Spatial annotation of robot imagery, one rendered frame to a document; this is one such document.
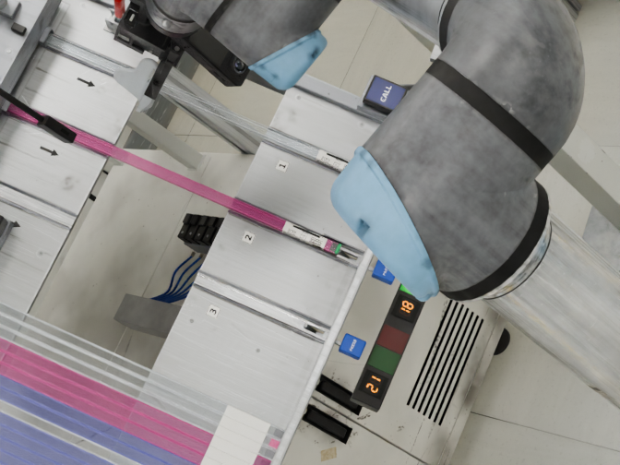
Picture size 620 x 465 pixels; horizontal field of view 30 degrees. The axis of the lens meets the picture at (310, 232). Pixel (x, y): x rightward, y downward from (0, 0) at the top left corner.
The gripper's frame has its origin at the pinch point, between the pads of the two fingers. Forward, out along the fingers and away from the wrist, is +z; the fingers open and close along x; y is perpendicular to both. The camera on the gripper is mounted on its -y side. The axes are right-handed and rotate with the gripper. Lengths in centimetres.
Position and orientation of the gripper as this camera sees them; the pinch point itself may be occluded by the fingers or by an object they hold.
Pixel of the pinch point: (169, 64)
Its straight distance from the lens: 151.4
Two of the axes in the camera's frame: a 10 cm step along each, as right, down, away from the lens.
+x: -4.1, 8.8, -2.5
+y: -8.8, -4.5, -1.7
